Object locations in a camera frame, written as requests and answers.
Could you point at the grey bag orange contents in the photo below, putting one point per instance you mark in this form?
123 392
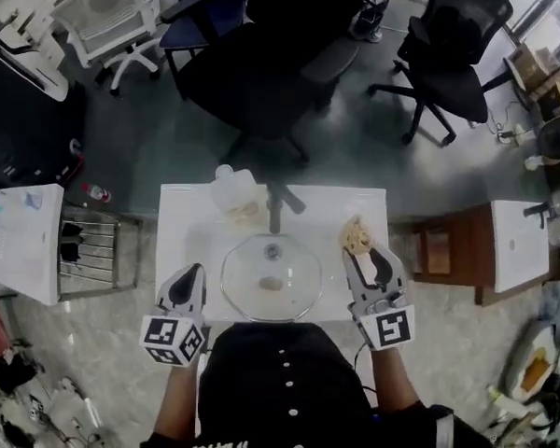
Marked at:
536 367

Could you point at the black high-back office chair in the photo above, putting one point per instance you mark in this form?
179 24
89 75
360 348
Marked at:
270 73

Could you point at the cardboard box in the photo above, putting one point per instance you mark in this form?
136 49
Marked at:
536 68

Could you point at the white sink table black frame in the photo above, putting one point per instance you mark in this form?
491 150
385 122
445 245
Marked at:
186 231

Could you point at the red white bottle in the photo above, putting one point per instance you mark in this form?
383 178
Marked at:
95 193

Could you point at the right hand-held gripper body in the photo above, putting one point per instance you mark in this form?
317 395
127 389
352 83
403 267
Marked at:
392 327

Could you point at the clear pump soap bottle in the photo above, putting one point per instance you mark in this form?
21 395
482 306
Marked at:
235 189

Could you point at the white side table left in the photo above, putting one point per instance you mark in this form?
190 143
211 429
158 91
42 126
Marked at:
23 250

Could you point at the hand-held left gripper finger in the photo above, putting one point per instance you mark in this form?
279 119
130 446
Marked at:
202 297
165 300

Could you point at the blue office chair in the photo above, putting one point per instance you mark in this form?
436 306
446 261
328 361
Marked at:
182 35

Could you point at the black cabinet white trim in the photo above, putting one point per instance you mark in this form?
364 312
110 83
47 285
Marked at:
23 124

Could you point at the white office chair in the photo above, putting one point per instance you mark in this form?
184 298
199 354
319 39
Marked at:
102 12

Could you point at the black cloth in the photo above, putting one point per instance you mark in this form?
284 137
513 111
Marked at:
71 245

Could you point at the black faucet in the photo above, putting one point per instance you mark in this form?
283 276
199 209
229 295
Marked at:
275 208
539 213

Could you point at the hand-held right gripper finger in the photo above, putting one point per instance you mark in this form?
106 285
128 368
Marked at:
396 271
352 273

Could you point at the wooden vanity white sink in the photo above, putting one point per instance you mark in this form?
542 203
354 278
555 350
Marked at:
448 250

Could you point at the glass basin sink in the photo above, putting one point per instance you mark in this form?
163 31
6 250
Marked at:
247 297

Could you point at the beige sponge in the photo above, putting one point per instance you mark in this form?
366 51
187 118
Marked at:
357 236

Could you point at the black mesh office chair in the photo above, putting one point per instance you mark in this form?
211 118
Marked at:
452 63

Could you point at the person's black buttoned shirt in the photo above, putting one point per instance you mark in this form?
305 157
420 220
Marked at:
270 390

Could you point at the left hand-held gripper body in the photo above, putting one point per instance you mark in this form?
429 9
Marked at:
161 334

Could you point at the person's left forearm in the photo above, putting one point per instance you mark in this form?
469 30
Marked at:
177 399

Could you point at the person's right forearm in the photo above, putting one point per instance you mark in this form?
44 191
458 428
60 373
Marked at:
392 381

